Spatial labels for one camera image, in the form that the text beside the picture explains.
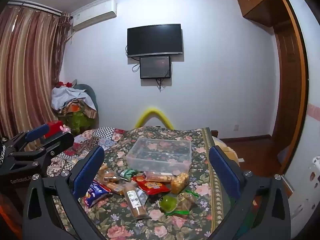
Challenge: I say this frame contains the red snack packet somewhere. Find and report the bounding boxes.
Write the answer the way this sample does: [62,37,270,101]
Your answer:
[132,175,171,196]

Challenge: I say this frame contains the orange bread packet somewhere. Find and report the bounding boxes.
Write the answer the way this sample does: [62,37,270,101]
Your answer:
[104,177,128,196]
[96,163,120,183]

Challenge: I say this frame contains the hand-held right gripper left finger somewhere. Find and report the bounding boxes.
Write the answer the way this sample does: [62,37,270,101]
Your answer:
[22,145,118,240]

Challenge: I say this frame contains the blue snack packet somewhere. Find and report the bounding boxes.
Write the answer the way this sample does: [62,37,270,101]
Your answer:
[83,179,113,208]

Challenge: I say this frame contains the wooden overhead cabinet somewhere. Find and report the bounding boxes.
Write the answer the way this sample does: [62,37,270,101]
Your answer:
[236,0,286,28]

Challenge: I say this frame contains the white sliding door with stickers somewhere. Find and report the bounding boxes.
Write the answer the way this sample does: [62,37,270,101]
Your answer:
[284,0,320,230]

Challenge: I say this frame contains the striped brown curtain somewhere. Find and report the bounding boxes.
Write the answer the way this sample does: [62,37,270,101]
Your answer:
[0,4,73,140]

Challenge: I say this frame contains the patchwork quilt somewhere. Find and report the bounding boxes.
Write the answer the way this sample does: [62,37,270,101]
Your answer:
[46,127,126,178]

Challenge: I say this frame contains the white air conditioner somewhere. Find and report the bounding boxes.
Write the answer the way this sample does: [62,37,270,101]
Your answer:
[71,0,118,32]

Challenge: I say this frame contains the green jelly cup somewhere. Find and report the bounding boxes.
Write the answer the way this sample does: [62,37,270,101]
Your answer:
[159,195,178,213]

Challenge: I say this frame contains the large black wall television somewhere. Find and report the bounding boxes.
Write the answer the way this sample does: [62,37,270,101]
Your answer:
[127,24,184,58]

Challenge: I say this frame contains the clear plastic box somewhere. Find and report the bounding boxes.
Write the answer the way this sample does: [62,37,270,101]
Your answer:
[125,137,193,174]

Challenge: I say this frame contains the green floral blanket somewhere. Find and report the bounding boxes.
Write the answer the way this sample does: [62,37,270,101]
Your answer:
[52,126,242,240]

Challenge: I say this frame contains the yellow foam tube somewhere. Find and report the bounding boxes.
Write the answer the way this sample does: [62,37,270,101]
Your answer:
[134,106,175,131]

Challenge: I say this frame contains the long beige wafer packet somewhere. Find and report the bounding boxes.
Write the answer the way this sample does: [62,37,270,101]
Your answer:
[144,171,176,183]

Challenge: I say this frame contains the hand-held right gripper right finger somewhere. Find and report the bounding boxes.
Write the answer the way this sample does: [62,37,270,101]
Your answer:
[209,145,292,240]

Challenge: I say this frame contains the beige pillow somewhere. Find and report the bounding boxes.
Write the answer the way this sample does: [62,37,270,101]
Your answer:
[212,137,239,167]

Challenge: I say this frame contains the small black wall monitor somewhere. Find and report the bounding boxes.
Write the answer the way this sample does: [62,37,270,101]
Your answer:
[139,55,172,80]

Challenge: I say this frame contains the wooden door frame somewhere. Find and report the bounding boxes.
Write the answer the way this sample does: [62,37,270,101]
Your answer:
[271,0,310,177]

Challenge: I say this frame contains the bread packet with green ties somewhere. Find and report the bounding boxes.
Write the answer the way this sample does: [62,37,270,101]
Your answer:
[172,189,200,216]

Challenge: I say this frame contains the black monitor cable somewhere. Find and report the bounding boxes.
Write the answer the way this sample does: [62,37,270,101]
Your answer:
[156,78,167,92]

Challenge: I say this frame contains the red box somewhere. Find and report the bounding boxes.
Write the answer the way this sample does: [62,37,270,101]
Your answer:
[44,120,63,138]

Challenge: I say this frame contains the green candy packet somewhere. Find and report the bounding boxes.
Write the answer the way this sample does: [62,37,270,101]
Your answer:
[119,168,137,182]

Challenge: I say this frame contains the pile of clothes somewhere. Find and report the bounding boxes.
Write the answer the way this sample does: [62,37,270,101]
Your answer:
[51,79,99,133]

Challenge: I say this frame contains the orange red garment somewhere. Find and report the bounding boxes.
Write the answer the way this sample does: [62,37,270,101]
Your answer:
[0,187,24,240]

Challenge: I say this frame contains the white curtain rail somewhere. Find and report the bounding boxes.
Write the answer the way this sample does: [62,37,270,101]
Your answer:
[7,1,63,16]

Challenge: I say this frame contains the labelled brown biscuit packet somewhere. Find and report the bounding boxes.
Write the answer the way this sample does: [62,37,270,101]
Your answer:
[123,180,151,220]

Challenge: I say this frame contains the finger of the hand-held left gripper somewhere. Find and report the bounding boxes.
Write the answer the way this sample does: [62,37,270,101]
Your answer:
[4,124,50,153]
[14,131,75,162]

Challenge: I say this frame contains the yellow popcorn bag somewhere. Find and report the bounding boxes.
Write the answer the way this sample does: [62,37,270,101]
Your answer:
[170,172,190,194]

